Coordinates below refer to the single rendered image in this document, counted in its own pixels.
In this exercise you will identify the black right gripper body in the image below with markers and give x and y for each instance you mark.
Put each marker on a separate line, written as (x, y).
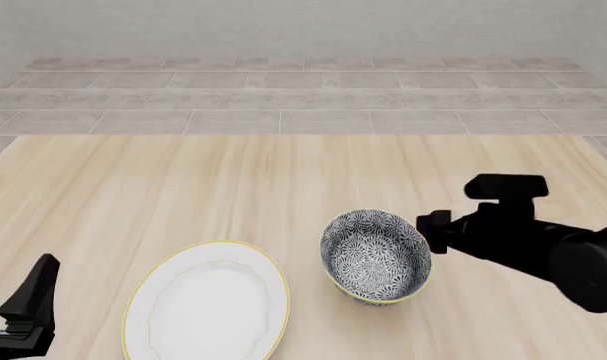
(433, 232)

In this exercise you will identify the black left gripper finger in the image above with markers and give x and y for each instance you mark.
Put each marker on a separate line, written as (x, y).
(33, 288)

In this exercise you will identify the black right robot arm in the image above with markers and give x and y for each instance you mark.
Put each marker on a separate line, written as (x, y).
(578, 258)

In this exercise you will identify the black white patterned bowl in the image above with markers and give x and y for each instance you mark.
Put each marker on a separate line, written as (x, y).
(375, 262)

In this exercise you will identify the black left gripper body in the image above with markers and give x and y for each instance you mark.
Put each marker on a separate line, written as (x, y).
(18, 343)

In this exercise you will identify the white plate with yellow rim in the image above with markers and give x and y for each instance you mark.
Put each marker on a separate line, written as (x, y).
(208, 303)

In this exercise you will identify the small black plate on stalk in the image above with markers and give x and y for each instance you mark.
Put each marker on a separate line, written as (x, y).
(508, 186)

